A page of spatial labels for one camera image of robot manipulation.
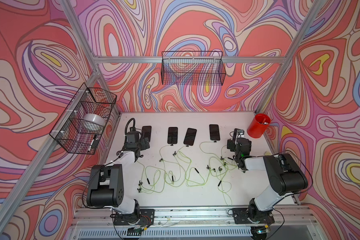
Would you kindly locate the black smartphone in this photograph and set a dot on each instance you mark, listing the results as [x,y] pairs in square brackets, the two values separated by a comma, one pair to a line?
[214,132]
[172,136]
[190,137]
[234,135]
[147,130]

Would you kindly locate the black wire basket back wall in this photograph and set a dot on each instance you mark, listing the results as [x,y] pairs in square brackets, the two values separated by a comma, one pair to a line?
[196,68]

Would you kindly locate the black wire basket wall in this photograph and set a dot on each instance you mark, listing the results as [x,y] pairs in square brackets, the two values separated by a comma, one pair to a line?
[81,127]
[196,68]

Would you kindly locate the black wire basket left wall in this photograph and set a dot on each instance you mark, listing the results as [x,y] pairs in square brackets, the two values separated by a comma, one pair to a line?
[81,127]

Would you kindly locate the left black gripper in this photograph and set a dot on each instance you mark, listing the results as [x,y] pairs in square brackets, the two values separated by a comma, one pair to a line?
[142,146]

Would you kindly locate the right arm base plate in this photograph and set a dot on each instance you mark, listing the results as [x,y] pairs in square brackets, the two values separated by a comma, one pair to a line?
[251,216]

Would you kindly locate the white tape roll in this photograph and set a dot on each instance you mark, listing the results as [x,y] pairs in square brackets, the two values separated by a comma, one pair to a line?
[93,122]

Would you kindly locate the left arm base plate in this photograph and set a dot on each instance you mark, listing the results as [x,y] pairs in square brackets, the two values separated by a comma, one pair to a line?
[143,218]

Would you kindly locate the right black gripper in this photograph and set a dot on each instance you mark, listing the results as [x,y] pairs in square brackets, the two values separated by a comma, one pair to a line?
[230,144]

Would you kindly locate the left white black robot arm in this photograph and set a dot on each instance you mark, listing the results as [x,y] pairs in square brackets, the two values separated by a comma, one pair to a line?
[105,188]

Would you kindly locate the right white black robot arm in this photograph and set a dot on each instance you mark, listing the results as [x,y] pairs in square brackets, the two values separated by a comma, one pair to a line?
[284,175]

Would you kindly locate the red plastic cup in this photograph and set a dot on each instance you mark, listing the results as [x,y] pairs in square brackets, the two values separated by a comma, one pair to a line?
[258,125]

